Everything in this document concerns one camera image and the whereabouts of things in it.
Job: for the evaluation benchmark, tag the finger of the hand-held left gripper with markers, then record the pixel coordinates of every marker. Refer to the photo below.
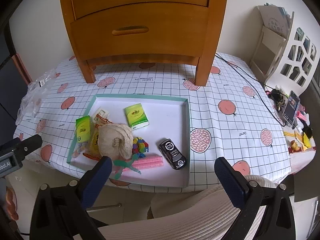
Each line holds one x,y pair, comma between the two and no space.
30,142

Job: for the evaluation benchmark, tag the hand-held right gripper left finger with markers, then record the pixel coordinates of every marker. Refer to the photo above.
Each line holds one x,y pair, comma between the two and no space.
96,180

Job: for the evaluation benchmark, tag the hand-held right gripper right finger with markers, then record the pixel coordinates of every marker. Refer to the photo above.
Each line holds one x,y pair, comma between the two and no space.
231,182

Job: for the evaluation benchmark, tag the green plastic toy figure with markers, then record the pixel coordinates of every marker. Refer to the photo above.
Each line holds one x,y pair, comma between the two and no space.
121,165

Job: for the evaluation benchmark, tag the yellow snack packet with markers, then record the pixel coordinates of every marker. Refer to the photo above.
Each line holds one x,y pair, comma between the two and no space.
93,142

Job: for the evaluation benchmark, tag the green tissue pack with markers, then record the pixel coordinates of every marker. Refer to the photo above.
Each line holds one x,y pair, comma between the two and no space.
136,115
83,128

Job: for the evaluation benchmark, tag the colourful block toy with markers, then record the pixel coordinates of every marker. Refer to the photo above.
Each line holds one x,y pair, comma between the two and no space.
140,146

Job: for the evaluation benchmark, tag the black toy car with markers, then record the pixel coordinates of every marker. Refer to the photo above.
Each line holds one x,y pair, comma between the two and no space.
172,152

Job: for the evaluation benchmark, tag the cream hair claw clip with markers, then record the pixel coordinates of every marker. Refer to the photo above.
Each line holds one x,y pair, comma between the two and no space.
101,112

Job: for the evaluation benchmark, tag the teal shallow cardboard tray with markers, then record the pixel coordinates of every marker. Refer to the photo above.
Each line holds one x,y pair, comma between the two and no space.
165,120

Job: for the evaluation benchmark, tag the white ribbed chair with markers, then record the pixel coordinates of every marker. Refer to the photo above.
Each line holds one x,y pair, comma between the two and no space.
195,217

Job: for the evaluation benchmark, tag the clear plastic bag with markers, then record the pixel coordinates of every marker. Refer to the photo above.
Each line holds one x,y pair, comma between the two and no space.
32,90

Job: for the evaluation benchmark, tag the yellow plastic toy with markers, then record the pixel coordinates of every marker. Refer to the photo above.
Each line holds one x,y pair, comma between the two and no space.
305,140

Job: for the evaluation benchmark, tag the smartphone on stand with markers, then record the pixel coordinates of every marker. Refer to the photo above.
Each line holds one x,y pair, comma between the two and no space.
291,107

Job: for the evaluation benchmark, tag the pink plastic item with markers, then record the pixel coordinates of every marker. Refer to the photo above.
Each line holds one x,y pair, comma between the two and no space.
301,116

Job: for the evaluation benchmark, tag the checkered fruit print tablecloth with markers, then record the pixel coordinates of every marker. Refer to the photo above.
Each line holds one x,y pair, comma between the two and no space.
160,85

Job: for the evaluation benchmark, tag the white cut-out bookshelf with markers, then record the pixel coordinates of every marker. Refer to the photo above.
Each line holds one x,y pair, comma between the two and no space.
275,55

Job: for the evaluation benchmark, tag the wooden nightstand cabinet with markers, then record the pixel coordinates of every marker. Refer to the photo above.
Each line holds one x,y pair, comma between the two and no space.
215,30

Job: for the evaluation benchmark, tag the white printed paper folder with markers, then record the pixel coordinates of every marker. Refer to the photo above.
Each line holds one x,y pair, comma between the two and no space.
275,21

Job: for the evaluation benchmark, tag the reddish wooden door frame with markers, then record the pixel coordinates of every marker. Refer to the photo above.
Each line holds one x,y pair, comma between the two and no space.
21,67

